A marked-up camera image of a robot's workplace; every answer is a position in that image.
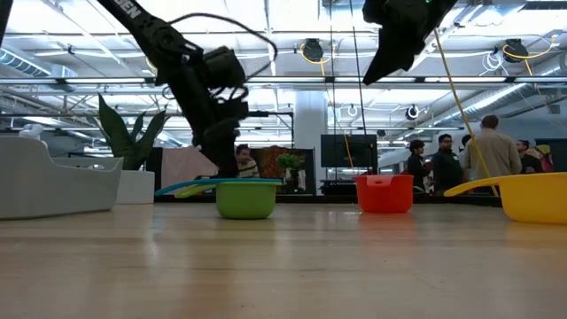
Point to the black metal frame stand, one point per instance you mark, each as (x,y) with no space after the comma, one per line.
(283,113)

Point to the yellow measuring cup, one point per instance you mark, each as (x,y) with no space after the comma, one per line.
(536,199)

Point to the grey ventilation duct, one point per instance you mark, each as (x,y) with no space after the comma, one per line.
(487,99)
(17,62)

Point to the colourful patterned tapestry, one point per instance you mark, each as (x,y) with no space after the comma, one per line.
(270,164)

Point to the colourful bag pile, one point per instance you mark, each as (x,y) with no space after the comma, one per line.
(545,161)

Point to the black monitor stand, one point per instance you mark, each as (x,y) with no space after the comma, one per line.
(336,188)

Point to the white figure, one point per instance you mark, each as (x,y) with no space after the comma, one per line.
(32,130)

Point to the long ceiling light rail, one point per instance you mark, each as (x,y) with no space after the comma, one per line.
(288,80)

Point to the black table frame rail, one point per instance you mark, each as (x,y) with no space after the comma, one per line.
(310,199)

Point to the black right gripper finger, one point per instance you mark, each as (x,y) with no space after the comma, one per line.
(390,55)

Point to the white building column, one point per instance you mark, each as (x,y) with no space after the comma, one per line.
(310,119)

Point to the orange measuring cup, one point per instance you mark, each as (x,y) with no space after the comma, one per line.
(383,197)

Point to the grey plastic basket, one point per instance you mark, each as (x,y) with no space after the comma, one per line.
(53,190)

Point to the small green leafy plant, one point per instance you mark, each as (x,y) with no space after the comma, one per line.
(290,160)

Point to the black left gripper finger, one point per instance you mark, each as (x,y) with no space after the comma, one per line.
(223,155)

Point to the green measuring cup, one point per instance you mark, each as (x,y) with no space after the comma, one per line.
(246,201)

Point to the white square planter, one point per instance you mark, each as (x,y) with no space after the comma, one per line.
(137,188)

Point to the pink hanging cloth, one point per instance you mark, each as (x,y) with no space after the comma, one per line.
(181,166)

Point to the green snake plant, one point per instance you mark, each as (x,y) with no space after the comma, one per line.
(128,146)

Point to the black monitor screen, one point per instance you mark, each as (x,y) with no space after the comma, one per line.
(336,150)

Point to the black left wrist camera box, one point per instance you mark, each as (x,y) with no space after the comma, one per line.
(223,66)

